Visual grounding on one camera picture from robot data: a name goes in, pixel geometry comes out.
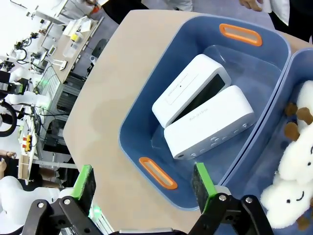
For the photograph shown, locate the thick black cable hose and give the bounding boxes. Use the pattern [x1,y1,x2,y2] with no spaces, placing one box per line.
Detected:
[0,99,18,138]

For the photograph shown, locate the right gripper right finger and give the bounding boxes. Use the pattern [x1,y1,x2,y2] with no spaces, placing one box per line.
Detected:
[187,163,274,235]

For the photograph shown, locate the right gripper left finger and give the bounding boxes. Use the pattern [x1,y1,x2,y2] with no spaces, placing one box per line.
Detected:
[23,164,115,235]

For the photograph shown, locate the black shirt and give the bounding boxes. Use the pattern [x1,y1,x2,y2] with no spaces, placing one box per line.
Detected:
[268,0,313,45]

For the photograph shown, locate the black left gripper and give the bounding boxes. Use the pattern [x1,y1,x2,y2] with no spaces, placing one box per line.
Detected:
[0,78,20,95]

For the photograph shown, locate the clear plastic container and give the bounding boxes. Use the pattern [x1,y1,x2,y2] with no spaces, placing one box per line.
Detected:
[63,40,81,58]

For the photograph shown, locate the wooden workbench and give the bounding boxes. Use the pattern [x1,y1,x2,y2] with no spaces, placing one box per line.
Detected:
[41,17,103,84]

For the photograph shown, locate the bystander white coat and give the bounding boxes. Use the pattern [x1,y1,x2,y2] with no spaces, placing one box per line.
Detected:
[140,0,194,12]

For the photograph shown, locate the yellow emergency stop box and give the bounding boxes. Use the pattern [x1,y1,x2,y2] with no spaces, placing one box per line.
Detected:
[22,134,34,150]

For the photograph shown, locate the person's right hand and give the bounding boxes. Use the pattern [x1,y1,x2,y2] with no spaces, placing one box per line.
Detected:
[238,0,264,12]

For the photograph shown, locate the bystander black clothing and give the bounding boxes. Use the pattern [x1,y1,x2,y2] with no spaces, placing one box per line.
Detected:
[101,0,150,25]

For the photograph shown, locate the white lab coat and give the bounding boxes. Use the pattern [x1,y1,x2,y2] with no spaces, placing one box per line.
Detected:
[263,0,291,26]

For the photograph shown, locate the white cloud plush toy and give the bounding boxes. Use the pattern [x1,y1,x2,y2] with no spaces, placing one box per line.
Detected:
[276,122,313,187]
[285,80,313,123]
[259,180,313,231]

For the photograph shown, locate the white digital clock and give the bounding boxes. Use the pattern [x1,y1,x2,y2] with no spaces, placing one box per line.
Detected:
[163,85,257,160]
[151,53,232,128]

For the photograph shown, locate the blue basket orange handles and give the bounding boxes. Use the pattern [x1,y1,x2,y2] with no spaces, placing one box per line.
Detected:
[217,47,313,235]
[118,16,293,211]

